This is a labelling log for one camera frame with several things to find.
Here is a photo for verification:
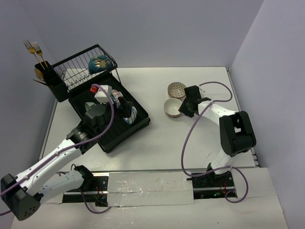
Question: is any blue floral porcelain bowl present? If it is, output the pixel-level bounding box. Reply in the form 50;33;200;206
123;106;138;125

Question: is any green celadon bowl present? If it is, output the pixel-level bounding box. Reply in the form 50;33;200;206
85;102;95;111

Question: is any white floral bowl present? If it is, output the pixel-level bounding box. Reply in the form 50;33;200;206
163;98;182;118

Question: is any blue gold globe bowl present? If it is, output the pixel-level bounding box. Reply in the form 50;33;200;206
88;55;113;74

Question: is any patterned brown white bowl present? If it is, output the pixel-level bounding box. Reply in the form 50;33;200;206
167;82;186;100

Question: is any blue triangle pattern bowl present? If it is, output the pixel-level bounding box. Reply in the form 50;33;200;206
111;89;123;108

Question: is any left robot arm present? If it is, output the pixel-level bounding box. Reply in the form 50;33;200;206
0;96;137;221

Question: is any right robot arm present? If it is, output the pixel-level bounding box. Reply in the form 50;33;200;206
179;85;256;187

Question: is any black cutlery holder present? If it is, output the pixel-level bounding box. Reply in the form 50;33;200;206
35;61;69;102

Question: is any white taped sheet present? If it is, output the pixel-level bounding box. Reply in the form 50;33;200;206
107;172;194;207

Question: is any gold spoon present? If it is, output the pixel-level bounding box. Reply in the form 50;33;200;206
34;68;45;82

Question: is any gold fork right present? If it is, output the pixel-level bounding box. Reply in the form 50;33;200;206
32;42;48;70

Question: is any gold fork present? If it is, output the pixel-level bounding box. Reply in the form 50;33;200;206
23;40;45;70
32;42;48;70

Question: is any gold fork left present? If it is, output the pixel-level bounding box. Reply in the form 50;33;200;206
23;40;45;70

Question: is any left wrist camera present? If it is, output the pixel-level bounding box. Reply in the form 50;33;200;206
90;85;112;104

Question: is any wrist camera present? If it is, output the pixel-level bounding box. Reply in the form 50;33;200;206
198;85;206;97
90;85;112;104

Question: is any black wire dish rack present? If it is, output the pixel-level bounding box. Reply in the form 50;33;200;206
51;44;150;153

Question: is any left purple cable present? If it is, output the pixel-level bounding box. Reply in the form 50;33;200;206
0;83;115;215

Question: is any purple cable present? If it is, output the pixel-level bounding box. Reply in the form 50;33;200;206
182;81;248;204
0;83;115;215

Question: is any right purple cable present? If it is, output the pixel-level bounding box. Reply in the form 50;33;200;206
182;81;248;204

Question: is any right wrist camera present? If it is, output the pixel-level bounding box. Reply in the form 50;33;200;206
198;85;206;97

